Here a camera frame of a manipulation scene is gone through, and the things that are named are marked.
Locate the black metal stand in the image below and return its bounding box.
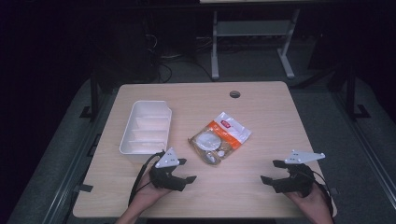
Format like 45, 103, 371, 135
345, 62, 372, 119
78, 70, 101, 122

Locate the black floor cable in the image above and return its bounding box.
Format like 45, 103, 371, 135
157, 55, 214, 83

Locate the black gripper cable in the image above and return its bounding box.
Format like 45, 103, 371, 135
127, 151, 165, 207
306, 170, 336, 224

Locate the white divided plastic container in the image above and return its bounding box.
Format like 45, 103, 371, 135
119, 100, 173, 156

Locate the white metal desk frame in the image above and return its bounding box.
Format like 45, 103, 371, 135
210, 8, 301, 81

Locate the person's left hand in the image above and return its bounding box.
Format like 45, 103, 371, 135
132, 170, 173, 217

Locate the black table edge bracket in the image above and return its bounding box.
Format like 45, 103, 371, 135
73, 183, 94, 193

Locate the light wooden table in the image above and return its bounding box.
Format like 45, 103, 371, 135
72, 81, 338, 219

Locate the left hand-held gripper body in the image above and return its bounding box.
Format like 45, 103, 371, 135
148, 147, 188, 192

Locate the person's right hand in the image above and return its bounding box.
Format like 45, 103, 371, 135
284, 183, 334, 224

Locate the orange and clear snack packet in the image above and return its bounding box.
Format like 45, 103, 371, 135
188, 111, 252, 167

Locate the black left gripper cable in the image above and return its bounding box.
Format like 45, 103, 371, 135
127, 151, 165, 207

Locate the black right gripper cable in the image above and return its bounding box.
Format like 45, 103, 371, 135
306, 170, 336, 224

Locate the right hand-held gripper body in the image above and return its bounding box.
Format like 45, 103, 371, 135
271, 149, 326, 199

